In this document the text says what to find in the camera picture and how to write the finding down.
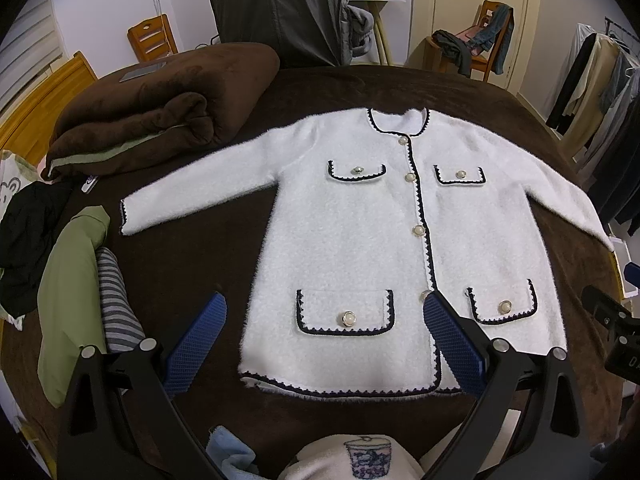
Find folded brown plush blanket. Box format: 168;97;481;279
41;42;280;181

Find wooden headboard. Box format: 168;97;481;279
1;51;96;166

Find dark grey hanging cover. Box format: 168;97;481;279
209;0;352;67

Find clothes rack with garments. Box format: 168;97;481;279
546;23;639;236

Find wooden chair with clothes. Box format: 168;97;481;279
423;0;515;82

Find white cartoon print pillow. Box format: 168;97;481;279
0;150;40;219

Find striped grey garment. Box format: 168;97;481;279
96;247;145;353

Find white window blinds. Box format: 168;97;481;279
0;0;63;110

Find small wooden chair back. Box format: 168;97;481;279
127;14;178;62

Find white side table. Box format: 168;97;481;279
350;0;406;66

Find light blue cloth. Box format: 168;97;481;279
206;426;262;480

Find white printed towel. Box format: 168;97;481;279
279;434;424;480

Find small silver tag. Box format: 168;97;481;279
81;176;98;194

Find white fuzzy cardigan black trim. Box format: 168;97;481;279
122;108;605;399

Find black garment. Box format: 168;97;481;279
1;179;81;318

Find green garment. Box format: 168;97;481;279
37;206;111;408

